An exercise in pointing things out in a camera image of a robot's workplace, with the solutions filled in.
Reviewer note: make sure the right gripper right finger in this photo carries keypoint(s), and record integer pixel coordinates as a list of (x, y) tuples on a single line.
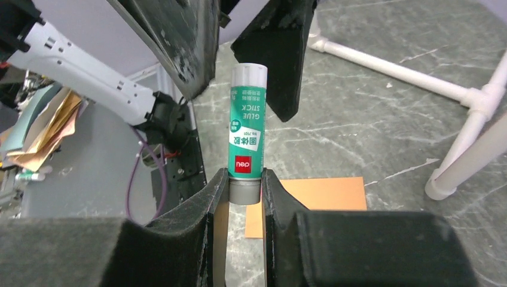
[(304, 247)]

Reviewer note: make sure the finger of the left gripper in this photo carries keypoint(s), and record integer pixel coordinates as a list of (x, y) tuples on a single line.
[(183, 35), (277, 38)]

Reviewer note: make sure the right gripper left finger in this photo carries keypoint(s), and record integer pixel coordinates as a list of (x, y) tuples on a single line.
[(184, 247)]

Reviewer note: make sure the green white glue stick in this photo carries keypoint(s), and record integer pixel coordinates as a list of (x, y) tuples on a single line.
[(248, 94)]

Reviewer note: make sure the brown paper envelope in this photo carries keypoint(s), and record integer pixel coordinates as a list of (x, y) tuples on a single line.
[(309, 202)]

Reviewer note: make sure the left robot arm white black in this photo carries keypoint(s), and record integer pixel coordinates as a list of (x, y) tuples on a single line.
[(30, 42)]

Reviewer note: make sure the stack of paper envelopes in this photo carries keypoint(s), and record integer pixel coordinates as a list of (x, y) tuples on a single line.
[(47, 119)]

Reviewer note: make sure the white PVC pipe frame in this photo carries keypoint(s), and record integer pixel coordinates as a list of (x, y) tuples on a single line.
[(353, 121)]

